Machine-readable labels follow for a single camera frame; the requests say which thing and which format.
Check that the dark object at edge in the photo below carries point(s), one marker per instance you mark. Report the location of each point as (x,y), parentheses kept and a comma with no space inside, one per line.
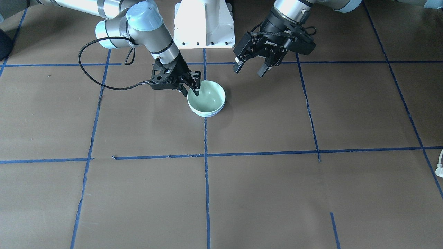
(6,45)

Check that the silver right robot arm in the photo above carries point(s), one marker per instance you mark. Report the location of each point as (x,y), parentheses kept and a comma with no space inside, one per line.
(134,23)

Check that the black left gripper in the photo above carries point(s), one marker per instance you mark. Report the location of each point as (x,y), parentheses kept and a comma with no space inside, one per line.
(273,30)

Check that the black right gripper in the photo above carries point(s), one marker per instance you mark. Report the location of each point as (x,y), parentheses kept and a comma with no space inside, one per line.
(180,70)

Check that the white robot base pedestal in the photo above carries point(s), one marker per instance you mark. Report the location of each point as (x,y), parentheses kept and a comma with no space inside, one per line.
(200,24)

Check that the blue bowl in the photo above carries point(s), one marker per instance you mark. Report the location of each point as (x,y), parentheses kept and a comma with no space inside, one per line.
(206,110)

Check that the green bowl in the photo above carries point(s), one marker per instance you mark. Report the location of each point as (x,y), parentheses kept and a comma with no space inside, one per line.
(210,92)

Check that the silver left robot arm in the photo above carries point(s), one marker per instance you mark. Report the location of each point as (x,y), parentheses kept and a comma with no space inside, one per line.
(283,31)

